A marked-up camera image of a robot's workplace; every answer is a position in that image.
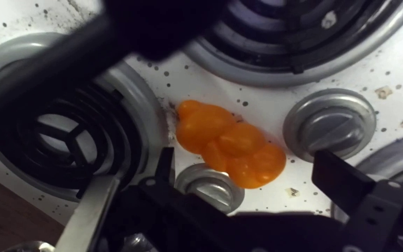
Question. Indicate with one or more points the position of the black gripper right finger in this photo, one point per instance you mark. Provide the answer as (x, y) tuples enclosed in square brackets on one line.
[(342, 182)]

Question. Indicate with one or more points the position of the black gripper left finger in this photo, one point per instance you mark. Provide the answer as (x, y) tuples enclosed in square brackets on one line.
[(166, 168)]

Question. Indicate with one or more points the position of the orange toy bell pepper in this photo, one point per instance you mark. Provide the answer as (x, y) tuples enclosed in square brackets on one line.
[(230, 144)]

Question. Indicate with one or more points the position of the grey stove knob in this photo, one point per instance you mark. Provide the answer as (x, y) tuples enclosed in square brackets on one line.
[(211, 186), (330, 123)]

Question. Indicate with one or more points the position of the black coil stove burner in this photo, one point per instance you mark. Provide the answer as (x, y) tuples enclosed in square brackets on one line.
[(398, 155), (99, 120), (304, 42)]

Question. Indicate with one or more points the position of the toy kitchen play set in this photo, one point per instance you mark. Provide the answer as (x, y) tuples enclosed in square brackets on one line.
[(258, 92)]

